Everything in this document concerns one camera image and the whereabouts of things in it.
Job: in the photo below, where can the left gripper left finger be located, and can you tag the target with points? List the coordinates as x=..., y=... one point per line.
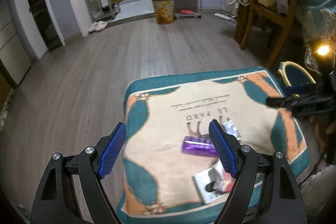
x=55, y=200

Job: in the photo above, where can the white cabinet drawers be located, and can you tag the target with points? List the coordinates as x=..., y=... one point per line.
x=13, y=56

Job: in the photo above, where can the patterned teal orange cushion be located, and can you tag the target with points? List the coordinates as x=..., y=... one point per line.
x=161, y=111

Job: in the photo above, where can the white printed booklet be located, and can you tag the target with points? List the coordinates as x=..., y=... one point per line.
x=204, y=182

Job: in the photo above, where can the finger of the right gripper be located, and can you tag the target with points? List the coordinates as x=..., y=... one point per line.
x=309, y=88
x=286, y=101

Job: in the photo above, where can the red floral paper bag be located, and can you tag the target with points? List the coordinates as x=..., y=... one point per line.
x=223, y=180

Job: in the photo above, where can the teal yellow-rimmed waste basket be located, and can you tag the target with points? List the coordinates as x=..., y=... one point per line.
x=293, y=74

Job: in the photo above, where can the silver foil wrapper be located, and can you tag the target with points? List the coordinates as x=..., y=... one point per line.
x=230, y=129

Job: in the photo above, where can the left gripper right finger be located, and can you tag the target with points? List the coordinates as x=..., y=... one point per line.
x=280, y=199

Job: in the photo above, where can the purple plastic bottle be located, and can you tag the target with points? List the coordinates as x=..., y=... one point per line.
x=198, y=147

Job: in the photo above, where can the white slippers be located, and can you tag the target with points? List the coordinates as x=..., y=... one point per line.
x=97, y=26

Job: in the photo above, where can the white power strip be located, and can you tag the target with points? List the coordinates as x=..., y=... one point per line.
x=221, y=16

